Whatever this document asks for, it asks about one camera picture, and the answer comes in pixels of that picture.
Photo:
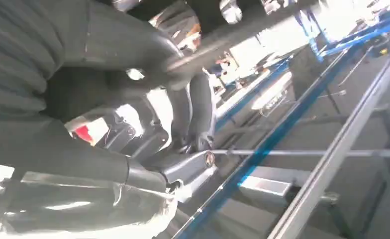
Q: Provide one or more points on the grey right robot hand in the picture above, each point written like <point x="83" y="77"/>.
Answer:
<point x="93" y="171"/>

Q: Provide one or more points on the white plastic bin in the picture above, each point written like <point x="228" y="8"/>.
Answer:
<point x="264" y="186"/>

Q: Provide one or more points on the blue steel shelf rack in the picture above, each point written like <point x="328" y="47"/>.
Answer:
<point x="379" y="28"/>
<point x="264" y="145"/>

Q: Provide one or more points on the steel frame table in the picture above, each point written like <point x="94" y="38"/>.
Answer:
<point x="330" y="158"/>

